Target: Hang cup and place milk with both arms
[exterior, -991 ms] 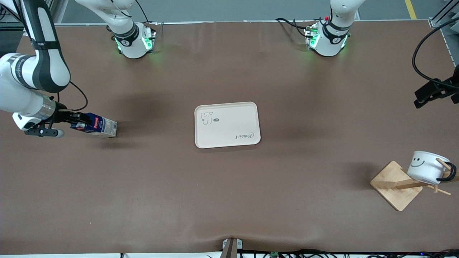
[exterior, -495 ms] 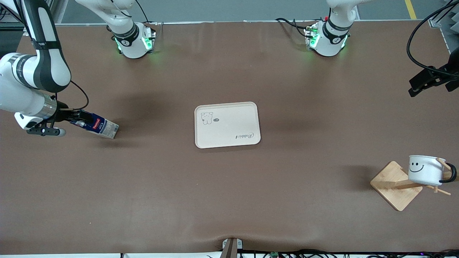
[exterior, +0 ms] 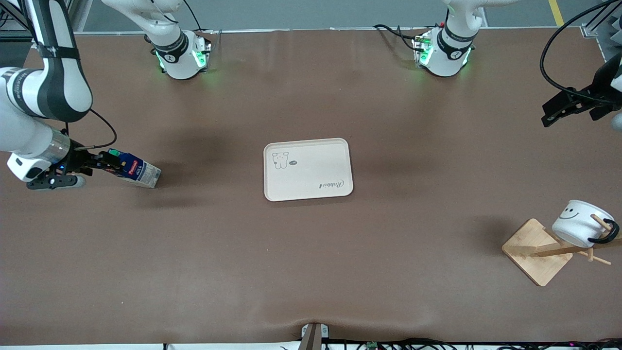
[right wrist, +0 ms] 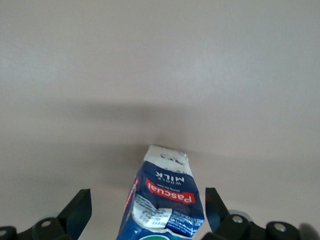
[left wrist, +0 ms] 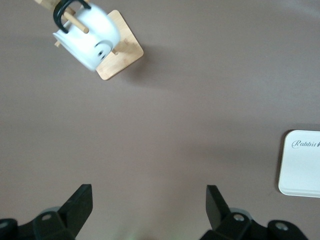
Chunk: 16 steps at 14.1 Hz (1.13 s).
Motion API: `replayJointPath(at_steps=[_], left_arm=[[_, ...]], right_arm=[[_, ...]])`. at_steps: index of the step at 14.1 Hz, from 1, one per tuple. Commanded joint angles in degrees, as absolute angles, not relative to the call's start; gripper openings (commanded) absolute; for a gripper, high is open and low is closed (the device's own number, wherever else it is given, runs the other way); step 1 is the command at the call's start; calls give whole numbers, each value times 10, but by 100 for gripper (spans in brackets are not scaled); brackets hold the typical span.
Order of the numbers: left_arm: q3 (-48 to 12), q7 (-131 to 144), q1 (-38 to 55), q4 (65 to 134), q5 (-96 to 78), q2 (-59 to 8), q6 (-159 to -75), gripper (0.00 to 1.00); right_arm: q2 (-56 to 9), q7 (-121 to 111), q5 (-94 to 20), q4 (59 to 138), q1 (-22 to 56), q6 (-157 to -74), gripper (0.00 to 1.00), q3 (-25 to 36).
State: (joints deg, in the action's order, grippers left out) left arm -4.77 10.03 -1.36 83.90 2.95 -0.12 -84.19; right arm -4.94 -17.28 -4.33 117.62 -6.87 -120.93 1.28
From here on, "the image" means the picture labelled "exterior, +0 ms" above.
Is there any blue milk carton green cap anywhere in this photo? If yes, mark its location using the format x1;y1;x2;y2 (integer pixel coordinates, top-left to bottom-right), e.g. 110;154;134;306
108;148;162;189

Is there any white smiley mug black handle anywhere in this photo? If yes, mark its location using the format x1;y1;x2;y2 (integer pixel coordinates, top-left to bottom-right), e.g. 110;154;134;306
551;199;621;249

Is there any wooden cup rack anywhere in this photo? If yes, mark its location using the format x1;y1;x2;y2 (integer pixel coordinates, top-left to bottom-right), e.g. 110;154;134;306
501;214;622;287

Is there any cream tray with Rabbit print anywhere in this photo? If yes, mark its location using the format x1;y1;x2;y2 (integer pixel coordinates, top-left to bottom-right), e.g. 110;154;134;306
263;138;354;202

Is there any aluminium frame profile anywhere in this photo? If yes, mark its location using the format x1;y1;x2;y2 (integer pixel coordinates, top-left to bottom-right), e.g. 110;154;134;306
63;0;94;35
580;0;622;38

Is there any black right arm base cable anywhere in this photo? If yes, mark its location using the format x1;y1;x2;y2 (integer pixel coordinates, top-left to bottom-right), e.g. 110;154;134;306
182;0;215;55

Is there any black arm base cable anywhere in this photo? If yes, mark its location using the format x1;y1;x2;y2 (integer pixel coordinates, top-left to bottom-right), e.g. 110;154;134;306
182;0;215;55
373;23;424;52

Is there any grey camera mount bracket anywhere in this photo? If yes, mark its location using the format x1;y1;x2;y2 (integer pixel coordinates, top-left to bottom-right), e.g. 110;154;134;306
300;322;329;350

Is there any black left arm base cable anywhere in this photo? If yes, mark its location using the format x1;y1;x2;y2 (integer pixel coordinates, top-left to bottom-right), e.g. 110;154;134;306
373;23;424;52

